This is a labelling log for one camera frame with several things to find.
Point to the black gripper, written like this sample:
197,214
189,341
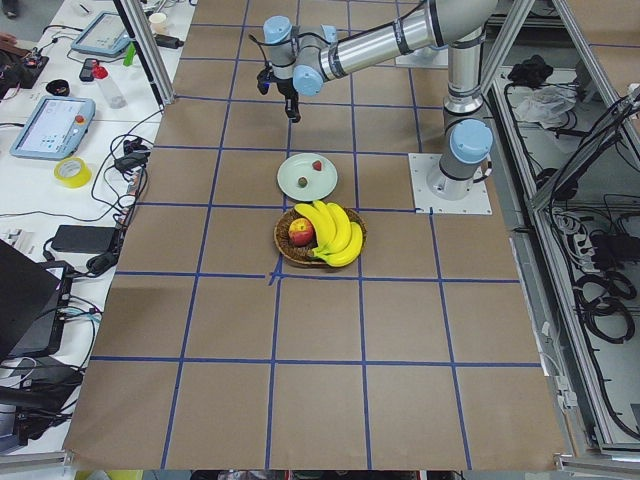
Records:
287,89

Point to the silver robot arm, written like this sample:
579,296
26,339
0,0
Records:
300,60

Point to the light green plate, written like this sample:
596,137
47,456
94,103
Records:
320,183

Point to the red apple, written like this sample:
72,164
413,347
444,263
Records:
301,232

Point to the yellow banana bunch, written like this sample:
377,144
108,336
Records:
339,239

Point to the woven wicker basket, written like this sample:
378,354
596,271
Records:
297,254

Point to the white paper cup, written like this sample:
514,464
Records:
159,23

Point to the green marker bottle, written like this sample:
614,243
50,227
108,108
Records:
129,55

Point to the clear plastic bottle red cap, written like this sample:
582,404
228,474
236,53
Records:
110,90

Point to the blue teach pendant far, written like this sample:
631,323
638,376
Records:
105,36

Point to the blue teach pendant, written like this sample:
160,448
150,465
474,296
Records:
55,128
105,36

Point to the yellow tape roll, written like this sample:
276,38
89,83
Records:
72,172

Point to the blue teach pendant near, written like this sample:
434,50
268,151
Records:
55,128

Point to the black power adapter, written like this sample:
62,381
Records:
83,239

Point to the black laptop computer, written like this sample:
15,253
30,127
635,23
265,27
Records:
33,296

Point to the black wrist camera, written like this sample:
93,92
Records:
264,80

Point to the aluminium frame post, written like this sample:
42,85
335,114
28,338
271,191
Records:
141,36

